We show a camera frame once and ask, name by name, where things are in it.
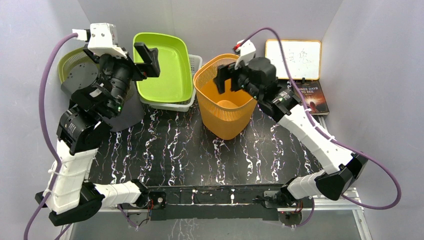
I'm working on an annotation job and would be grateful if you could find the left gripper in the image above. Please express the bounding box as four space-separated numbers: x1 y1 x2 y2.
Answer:
89 42 162 116

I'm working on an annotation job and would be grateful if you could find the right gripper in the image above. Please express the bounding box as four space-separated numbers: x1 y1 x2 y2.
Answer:
214 56 263 101

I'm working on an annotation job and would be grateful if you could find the orange mesh basket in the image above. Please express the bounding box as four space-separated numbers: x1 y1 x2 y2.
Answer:
193 53 257 140

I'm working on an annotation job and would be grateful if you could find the olive green mesh basket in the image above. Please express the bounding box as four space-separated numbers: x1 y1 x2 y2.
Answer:
57 46 137 104

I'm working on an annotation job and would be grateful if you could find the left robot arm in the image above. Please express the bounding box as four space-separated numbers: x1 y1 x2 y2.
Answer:
35 42 166 226

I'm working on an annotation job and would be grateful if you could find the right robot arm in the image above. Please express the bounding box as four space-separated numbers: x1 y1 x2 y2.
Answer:
213 57 368 207

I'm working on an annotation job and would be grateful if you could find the white perforated plastic basket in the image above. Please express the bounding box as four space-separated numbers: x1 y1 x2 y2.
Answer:
139 54 203 113

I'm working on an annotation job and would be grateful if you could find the lime green plastic tray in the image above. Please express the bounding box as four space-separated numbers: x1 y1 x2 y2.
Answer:
133 32 193 103

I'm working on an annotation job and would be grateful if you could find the grey mesh basket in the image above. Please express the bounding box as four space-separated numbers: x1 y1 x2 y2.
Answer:
100 81 145 132

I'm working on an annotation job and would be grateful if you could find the dark paperback book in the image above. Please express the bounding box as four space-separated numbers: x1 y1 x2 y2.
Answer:
295 80 330 116

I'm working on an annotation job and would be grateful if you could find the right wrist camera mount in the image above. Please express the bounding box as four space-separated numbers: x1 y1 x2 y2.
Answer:
234 39 256 70

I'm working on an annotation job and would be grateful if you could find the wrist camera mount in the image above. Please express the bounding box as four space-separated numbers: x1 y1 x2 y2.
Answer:
72 23 128 59
234 39 256 70

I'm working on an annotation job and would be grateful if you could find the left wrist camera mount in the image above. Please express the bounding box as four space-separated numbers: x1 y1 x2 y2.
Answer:
72 23 128 59

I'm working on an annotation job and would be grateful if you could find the small whiteboard with yellow frame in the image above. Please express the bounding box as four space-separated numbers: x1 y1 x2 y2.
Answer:
265 39 322 81

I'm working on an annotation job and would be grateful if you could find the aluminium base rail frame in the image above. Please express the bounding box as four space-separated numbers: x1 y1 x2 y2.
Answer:
58 115 374 240

